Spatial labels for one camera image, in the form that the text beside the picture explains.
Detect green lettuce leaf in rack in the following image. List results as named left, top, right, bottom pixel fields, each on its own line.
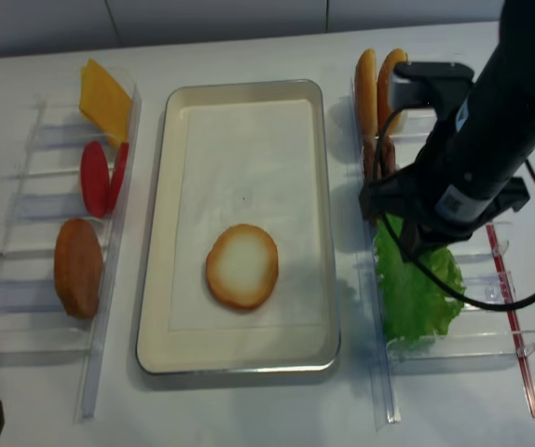
left=375, top=221, right=464, bottom=342

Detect clear right acrylic rack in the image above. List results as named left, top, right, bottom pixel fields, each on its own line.
left=344, top=83, right=535, bottom=425

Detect brown meat patty right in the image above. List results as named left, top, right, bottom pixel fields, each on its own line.
left=382, top=135, right=396, bottom=177

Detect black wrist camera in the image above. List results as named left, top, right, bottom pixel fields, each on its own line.
left=387, top=61, right=474, bottom=116

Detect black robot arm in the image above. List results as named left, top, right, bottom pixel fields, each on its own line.
left=360, top=1, right=535, bottom=261

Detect golden bun slice right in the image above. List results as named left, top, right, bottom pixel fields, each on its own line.
left=377, top=48, right=408, bottom=131

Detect white paper liner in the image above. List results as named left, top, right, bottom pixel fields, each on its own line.
left=169, top=100, right=326, bottom=330

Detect thin red tomato slice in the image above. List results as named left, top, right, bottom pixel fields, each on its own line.
left=106, top=142, right=130, bottom=214

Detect clear left acrylic rack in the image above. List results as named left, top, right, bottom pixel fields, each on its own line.
left=0, top=64, right=143, bottom=423

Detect brown bun half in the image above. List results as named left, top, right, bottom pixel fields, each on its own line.
left=54, top=218, right=103, bottom=319

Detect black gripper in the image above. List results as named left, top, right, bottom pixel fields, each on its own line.
left=359, top=165, right=529, bottom=263

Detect clear acrylic rack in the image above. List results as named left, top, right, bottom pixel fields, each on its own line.
left=344, top=83, right=535, bottom=425
left=0, top=64, right=143, bottom=423

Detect cream metal tray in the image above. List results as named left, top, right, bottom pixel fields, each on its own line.
left=136, top=79, right=340, bottom=376

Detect golden bun slice left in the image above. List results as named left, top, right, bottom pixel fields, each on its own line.
left=354, top=48, right=378, bottom=137

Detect black cable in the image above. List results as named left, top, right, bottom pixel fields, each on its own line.
left=373, top=105, right=535, bottom=312

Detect yellow cheese slices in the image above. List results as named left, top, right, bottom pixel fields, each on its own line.
left=79, top=59, right=132, bottom=149

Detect golden bun slice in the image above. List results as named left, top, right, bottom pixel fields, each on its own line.
left=377, top=48, right=408, bottom=131
left=354, top=48, right=378, bottom=137

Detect toasted bread slice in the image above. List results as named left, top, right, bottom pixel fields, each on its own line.
left=205, top=223, right=279, bottom=312

